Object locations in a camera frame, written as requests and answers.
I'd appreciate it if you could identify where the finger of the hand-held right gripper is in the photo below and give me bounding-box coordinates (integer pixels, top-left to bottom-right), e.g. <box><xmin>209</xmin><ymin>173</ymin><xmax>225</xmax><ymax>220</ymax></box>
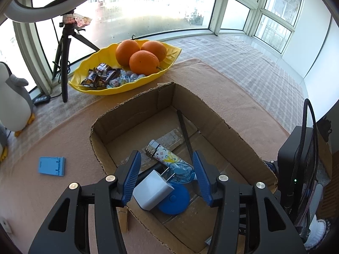
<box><xmin>262</xmin><ymin>159</ymin><xmax>278</xmax><ymax>191</ymax></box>

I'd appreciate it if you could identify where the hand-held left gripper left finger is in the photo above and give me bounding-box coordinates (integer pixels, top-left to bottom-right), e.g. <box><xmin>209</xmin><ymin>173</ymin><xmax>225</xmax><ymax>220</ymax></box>
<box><xmin>28</xmin><ymin>150</ymin><xmax>142</xmax><ymax>254</ymax></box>

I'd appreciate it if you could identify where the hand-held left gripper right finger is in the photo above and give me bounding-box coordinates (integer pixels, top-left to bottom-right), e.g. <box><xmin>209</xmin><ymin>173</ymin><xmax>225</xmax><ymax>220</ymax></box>
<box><xmin>192</xmin><ymin>150</ymin><xmax>304</xmax><ymax>254</ymax></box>

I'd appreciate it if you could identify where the white wall charger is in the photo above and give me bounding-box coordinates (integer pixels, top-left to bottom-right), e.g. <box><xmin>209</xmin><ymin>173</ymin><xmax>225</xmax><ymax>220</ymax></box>
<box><xmin>132</xmin><ymin>170</ymin><xmax>175</xmax><ymax>211</ymax></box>

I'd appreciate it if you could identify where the blue round lid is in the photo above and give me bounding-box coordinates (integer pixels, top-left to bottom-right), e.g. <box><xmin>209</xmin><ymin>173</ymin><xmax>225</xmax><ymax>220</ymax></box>
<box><xmin>157</xmin><ymin>182</ymin><xmax>190</xmax><ymax>215</ymax></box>

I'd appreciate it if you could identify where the white patterned lighter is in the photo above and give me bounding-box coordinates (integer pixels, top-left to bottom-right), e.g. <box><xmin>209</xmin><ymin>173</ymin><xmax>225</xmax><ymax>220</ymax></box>
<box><xmin>144</xmin><ymin>139</ymin><xmax>190</xmax><ymax>168</ymax></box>

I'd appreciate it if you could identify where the thin black stick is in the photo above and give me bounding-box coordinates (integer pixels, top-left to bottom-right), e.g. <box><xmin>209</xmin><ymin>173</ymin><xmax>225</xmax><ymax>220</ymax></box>
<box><xmin>176</xmin><ymin>110</ymin><xmax>195</xmax><ymax>163</ymax></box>

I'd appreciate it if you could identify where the cardboard box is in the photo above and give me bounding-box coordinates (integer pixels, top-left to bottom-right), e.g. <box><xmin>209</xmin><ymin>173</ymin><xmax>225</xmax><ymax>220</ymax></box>
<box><xmin>89</xmin><ymin>81</ymin><xmax>278</xmax><ymax>253</ymax></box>

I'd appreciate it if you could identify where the small wooden block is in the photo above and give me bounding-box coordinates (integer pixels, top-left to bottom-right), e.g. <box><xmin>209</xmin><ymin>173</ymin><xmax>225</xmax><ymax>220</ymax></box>
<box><xmin>118</xmin><ymin>208</ymin><xmax>130</xmax><ymax>233</ymax></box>

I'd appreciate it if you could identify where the blue phone stand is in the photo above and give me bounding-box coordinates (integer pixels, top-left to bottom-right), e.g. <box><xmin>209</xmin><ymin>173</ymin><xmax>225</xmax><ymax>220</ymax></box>
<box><xmin>39</xmin><ymin>157</ymin><xmax>65</xmax><ymax>176</ymax></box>

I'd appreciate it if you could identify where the pile of blue wrapped candies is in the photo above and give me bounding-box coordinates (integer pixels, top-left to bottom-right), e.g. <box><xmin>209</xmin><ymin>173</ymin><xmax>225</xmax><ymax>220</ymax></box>
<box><xmin>107</xmin><ymin>69</ymin><xmax>146</xmax><ymax>88</ymax></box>

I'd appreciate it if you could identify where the white checked blanket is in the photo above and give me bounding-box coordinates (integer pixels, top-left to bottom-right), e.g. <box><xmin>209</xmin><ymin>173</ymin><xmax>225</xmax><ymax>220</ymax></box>
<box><xmin>0</xmin><ymin>36</ymin><xmax>306</xmax><ymax>159</ymax></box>

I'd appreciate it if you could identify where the pile of chocolate bars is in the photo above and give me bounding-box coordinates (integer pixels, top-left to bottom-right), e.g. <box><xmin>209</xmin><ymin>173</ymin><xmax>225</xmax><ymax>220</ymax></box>
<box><xmin>81</xmin><ymin>63</ymin><xmax>122</xmax><ymax>89</ymax></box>

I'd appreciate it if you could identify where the orange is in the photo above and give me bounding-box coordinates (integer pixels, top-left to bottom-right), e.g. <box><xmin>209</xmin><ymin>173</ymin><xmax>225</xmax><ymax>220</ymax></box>
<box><xmin>140</xmin><ymin>40</ymin><xmax>167</xmax><ymax>62</ymax></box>
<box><xmin>129</xmin><ymin>50</ymin><xmax>161</xmax><ymax>75</ymax></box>
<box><xmin>115</xmin><ymin>40</ymin><xmax>140</xmax><ymax>66</ymax></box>

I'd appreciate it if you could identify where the yellow leaf-shaped tray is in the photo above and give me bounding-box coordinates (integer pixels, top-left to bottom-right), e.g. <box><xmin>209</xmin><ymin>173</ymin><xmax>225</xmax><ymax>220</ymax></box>
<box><xmin>68</xmin><ymin>40</ymin><xmax>182</xmax><ymax>96</ymax></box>

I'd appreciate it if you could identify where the grey penguin plush toy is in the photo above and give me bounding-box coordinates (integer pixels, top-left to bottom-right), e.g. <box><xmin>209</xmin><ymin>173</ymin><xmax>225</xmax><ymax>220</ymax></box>
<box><xmin>0</xmin><ymin>120</ymin><xmax>8</xmax><ymax>162</ymax></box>

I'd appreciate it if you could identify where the white plug adapter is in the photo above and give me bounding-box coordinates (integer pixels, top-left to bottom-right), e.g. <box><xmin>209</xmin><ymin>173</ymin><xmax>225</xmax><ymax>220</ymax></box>
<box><xmin>0</xmin><ymin>217</ymin><xmax>12</xmax><ymax>235</ymax></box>

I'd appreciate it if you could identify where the large penguin plush toy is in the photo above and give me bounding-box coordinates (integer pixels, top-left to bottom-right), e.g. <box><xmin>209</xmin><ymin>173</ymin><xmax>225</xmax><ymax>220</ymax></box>
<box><xmin>0</xmin><ymin>62</ymin><xmax>36</xmax><ymax>137</ymax></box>

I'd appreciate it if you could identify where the pink printed tag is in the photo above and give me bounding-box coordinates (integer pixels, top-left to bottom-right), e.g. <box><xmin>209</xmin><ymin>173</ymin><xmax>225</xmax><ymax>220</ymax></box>
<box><xmin>62</xmin><ymin>13</ymin><xmax>93</xmax><ymax>28</ymax></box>

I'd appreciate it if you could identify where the black cable remote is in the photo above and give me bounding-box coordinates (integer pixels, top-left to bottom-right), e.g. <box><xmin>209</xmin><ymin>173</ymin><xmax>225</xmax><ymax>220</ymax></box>
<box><xmin>33</xmin><ymin>95</ymin><xmax>51</xmax><ymax>106</ymax></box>

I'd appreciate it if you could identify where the white window frame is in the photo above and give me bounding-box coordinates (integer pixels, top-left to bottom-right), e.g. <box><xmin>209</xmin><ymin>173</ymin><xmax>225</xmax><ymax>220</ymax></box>
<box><xmin>13</xmin><ymin>0</ymin><xmax>305</xmax><ymax>93</ymax></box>

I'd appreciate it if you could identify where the white ring light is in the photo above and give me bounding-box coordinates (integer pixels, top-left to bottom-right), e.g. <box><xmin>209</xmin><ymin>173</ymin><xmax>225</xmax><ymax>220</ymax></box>
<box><xmin>4</xmin><ymin>0</ymin><xmax>117</xmax><ymax>23</ymax></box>

